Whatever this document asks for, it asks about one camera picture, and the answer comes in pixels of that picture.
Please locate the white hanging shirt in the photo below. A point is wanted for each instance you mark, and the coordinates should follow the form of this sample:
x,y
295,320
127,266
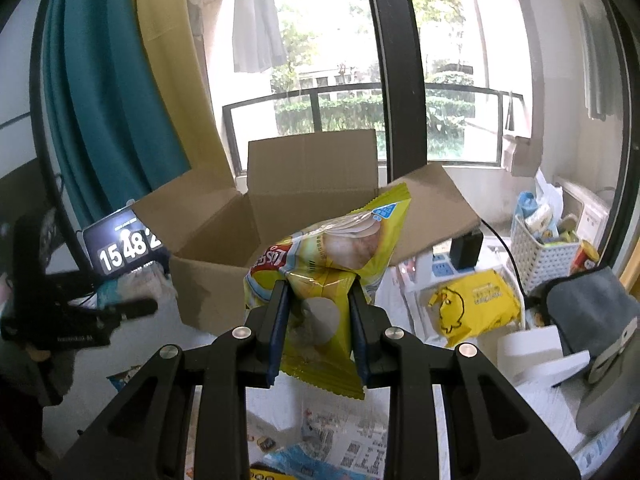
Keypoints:
x,y
257,20

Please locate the black window frame post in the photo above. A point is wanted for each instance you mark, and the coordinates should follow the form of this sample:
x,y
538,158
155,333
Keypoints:
x,y
400,60

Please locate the grey hanging garment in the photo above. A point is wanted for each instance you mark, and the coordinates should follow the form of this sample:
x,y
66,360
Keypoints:
x,y
602,70

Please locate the red snack can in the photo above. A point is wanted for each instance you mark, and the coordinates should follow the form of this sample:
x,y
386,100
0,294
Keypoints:
x,y
586,257

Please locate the white appliance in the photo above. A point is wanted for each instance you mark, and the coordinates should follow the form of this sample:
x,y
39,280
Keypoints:
x,y
587,210

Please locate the yellow curtain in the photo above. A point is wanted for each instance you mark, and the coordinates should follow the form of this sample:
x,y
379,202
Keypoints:
x,y
172,50

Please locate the black door frame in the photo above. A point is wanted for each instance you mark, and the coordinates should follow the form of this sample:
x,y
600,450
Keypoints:
x,y
622,110

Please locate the light blue snack packet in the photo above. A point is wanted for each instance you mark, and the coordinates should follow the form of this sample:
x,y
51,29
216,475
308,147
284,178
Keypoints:
x,y
300,462

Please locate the teal curtain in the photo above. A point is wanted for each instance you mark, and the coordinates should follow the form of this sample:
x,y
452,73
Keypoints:
x,y
100,85

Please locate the black power adapter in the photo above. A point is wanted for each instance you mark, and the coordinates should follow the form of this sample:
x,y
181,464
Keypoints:
x,y
466,251

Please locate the white plastic bag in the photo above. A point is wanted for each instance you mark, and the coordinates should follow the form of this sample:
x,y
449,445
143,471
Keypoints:
x,y
549,195

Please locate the cardboard box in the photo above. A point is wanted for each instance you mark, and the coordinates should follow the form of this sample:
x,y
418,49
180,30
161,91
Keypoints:
x,y
310,175

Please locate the white power strip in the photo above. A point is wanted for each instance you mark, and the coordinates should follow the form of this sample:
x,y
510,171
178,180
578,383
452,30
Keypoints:
x,y
442,265

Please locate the grey folded cloth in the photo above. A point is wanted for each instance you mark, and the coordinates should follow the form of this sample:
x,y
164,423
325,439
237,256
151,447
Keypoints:
x,y
590,305

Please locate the yellow duck print packet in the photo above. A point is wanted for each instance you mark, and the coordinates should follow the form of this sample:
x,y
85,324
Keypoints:
x,y
475,305

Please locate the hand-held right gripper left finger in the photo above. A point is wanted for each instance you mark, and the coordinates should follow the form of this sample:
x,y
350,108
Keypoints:
x,y
278,330

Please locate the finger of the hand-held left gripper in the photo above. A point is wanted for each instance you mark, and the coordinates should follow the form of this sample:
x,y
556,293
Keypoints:
x,y
132,308

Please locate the white plastic basket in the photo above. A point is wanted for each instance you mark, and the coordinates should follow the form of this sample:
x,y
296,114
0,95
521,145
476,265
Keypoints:
x,y
540,265

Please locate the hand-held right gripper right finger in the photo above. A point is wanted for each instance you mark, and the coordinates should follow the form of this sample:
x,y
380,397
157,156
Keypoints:
x,y
358,332

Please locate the black tablet with clock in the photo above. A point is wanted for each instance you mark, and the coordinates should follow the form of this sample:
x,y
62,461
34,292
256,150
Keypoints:
x,y
120,250

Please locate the yellow chip bag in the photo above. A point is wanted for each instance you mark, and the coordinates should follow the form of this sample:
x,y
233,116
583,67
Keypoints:
x,y
325,260

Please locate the black balcony railing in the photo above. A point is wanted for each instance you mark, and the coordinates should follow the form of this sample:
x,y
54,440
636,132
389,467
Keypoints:
x,y
350,92

